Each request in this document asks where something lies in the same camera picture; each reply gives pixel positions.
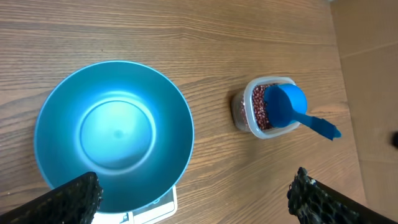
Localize blue plastic measuring scoop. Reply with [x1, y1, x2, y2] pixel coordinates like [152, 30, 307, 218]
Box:
[264, 84, 342, 140]

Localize red adzuki beans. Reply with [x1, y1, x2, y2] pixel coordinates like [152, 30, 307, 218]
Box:
[251, 84, 273, 131]

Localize clear plastic food container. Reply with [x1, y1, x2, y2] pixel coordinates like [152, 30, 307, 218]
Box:
[231, 77, 300, 139]

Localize teal blue bowl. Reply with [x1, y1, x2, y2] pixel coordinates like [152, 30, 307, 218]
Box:
[34, 60, 195, 213]

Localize white digital kitchen scale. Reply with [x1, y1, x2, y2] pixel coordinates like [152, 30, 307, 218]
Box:
[91, 186, 178, 224]

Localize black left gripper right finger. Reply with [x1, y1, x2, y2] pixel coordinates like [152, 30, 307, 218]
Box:
[287, 167, 397, 224]

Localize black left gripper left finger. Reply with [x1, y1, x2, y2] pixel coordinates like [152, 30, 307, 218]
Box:
[1, 172, 103, 224]

